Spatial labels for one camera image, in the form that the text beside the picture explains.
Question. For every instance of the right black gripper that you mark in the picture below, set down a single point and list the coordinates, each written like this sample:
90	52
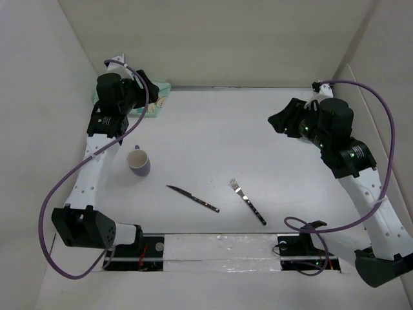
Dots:
288	119

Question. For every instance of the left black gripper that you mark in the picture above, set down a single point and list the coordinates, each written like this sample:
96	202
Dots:
142	93

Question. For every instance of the green cartoon placemat cloth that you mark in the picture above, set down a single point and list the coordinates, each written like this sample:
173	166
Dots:
155	105

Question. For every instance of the purple mug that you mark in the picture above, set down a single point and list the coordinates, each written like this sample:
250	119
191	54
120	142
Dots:
138	161

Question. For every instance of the black handled fork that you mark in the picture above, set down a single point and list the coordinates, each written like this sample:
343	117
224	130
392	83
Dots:
238	190

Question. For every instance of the black handled knife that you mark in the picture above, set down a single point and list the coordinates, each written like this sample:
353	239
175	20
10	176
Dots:
193	198

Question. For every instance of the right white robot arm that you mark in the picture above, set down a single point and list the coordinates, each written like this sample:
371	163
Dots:
326	122

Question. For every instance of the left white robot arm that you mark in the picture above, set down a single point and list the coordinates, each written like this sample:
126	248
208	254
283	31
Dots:
80	223

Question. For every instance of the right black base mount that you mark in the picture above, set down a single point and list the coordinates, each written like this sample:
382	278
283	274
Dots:
297	253

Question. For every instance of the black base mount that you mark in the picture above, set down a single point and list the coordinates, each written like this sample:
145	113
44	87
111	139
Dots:
297	253
148	257

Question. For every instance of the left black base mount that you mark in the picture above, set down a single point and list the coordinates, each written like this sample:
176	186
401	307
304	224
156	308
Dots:
148	257

